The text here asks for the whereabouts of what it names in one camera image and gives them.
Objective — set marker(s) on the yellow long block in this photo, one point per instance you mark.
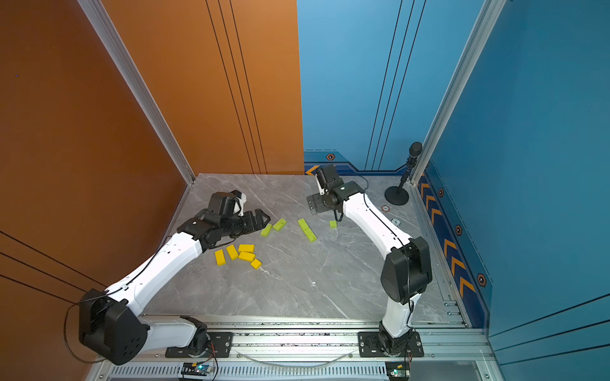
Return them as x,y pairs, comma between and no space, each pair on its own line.
247,256
220,257
246,248

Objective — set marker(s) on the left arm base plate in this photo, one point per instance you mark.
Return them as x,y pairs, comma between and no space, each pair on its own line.
204,346

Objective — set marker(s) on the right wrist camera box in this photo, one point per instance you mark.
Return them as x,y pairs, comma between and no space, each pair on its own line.
328,178

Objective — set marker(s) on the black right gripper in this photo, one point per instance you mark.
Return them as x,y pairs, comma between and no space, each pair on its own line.
320,205

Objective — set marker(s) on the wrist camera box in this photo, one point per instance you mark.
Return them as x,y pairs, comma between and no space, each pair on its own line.
226,204
328,178

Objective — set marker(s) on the small yellow cube block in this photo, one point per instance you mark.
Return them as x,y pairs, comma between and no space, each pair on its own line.
256,263

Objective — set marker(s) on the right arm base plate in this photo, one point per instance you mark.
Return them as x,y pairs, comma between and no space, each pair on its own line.
380,344

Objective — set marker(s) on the green circuit board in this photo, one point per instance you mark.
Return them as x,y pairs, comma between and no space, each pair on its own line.
397,372
199,369

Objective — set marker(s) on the aluminium front rail frame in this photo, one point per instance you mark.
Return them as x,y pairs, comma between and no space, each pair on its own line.
299,348

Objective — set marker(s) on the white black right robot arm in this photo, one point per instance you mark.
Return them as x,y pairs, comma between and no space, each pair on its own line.
406,271

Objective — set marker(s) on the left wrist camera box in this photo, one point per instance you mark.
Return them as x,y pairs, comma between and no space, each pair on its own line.
226,204

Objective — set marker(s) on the green circuit board right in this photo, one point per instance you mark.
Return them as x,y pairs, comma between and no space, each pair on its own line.
397,372

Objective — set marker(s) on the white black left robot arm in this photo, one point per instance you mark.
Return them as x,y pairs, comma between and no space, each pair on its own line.
111,322

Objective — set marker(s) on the green circuit board left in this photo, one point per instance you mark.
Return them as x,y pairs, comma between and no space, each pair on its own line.
199,369

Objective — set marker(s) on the black microphone stand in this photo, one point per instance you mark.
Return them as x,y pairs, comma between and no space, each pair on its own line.
398,195

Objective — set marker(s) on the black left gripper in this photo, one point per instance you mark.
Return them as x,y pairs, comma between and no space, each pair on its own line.
252,225

